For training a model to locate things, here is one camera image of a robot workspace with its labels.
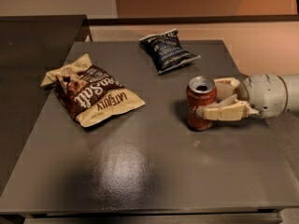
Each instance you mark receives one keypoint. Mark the beige sea salt chip bag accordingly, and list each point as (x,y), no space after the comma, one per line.
(89,93)

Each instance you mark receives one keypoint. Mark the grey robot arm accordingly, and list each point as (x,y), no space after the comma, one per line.
(291,83)

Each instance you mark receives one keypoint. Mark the dark blue vinegar chip bag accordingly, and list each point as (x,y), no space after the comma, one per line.
(166,51)

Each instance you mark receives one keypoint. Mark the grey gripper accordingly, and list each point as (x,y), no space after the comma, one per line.
(263,93)

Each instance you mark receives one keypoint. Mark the red coke can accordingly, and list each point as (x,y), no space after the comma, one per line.
(201,91)

